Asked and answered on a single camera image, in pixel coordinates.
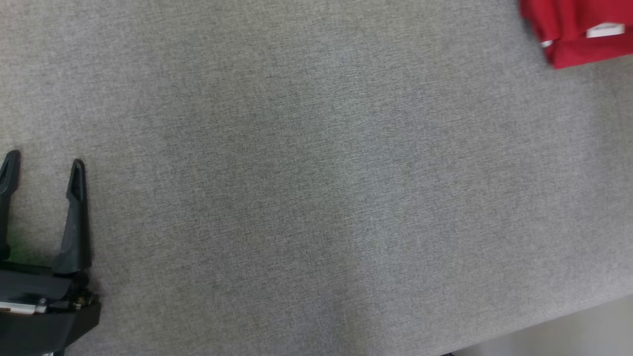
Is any red basketball jersey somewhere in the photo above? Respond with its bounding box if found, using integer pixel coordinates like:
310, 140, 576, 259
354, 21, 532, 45
518, 0, 633, 70

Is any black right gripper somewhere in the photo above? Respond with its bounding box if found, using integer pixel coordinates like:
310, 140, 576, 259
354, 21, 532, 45
0, 150, 102, 356

